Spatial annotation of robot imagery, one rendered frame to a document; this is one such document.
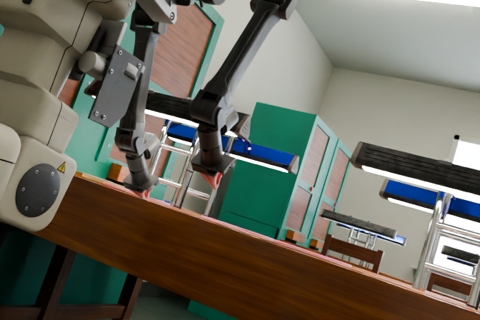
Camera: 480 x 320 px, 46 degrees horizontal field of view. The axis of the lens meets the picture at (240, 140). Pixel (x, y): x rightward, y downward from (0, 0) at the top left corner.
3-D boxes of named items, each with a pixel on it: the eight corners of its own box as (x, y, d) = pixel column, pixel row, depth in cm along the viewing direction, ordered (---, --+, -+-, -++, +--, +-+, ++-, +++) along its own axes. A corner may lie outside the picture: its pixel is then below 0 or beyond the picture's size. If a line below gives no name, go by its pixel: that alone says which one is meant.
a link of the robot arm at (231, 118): (187, 103, 139) (216, 112, 135) (212, 80, 147) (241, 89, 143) (191, 141, 146) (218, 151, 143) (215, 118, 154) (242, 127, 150)
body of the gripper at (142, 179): (134, 173, 188) (130, 156, 184) (160, 181, 184) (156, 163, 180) (123, 185, 184) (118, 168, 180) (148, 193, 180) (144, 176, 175)
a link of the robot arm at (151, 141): (112, 136, 174) (134, 141, 170) (135, 116, 182) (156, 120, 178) (123, 167, 181) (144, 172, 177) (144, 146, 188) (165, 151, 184)
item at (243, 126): (238, 133, 173) (246, 111, 174) (82, 93, 199) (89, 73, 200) (248, 140, 180) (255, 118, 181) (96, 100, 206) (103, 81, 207)
